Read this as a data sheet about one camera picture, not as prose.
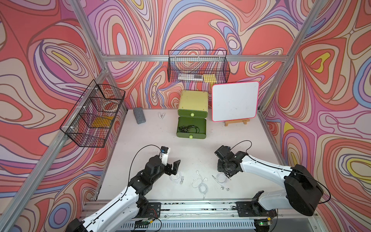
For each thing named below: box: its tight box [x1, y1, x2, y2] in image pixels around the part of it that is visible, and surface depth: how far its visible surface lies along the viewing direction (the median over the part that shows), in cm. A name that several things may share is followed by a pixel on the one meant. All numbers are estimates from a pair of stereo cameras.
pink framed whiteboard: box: [211, 81, 260, 123], surface depth 104 cm
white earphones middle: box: [191, 170, 209, 200], surface depth 84 cm
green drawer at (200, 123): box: [176, 116, 207, 140], surface depth 98 cm
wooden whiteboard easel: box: [224, 118, 251, 127], surface depth 109 cm
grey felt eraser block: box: [132, 107, 146, 125], surface depth 116 cm
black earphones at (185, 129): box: [180, 124, 200, 134], surface depth 98 cm
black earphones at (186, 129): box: [178, 125, 192, 133], surface depth 98 cm
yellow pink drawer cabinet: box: [177, 89, 209, 124], surface depth 97 cm
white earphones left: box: [169, 171, 185, 185], surface depth 86 cm
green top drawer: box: [177, 108, 208, 118], surface depth 93 cm
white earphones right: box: [211, 173, 230, 192], surface depth 85 cm
